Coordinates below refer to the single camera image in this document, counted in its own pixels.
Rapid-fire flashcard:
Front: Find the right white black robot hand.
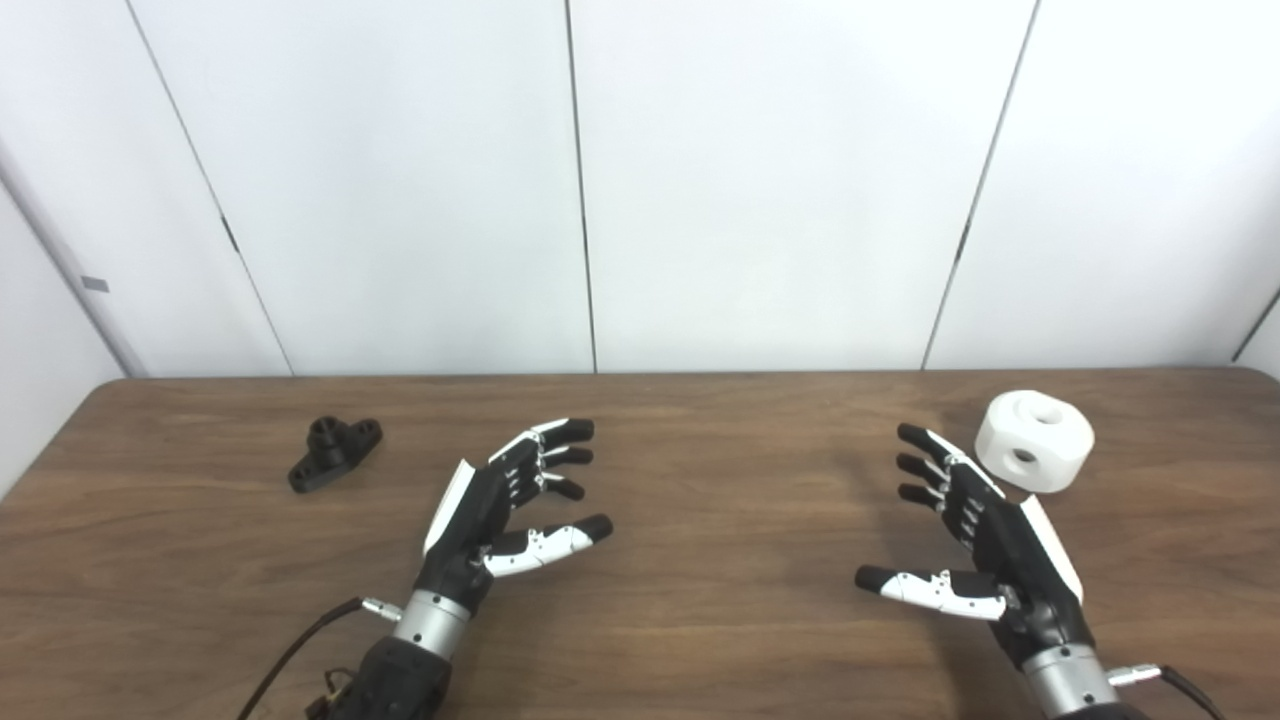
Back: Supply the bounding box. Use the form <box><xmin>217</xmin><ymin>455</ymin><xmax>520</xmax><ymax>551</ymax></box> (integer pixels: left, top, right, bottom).
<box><xmin>855</xmin><ymin>423</ymin><xmax>1096</xmax><ymax>669</ymax></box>

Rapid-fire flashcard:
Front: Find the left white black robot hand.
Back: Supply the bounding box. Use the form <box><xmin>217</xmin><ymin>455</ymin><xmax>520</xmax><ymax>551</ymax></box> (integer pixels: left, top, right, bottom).
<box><xmin>413</xmin><ymin>417</ymin><xmax>614</xmax><ymax>609</ymax></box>

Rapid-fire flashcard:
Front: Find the black flanged holder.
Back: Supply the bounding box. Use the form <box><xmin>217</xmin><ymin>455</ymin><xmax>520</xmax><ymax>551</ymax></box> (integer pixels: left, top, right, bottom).
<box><xmin>288</xmin><ymin>417</ymin><xmax>383</xmax><ymax>494</ymax></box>

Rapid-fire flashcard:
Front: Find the round white plastic piece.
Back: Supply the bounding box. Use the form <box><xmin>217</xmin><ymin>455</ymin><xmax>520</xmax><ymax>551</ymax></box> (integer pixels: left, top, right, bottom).
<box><xmin>975</xmin><ymin>391</ymin><xmax>1095</xmax><ymax>493</ymax></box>

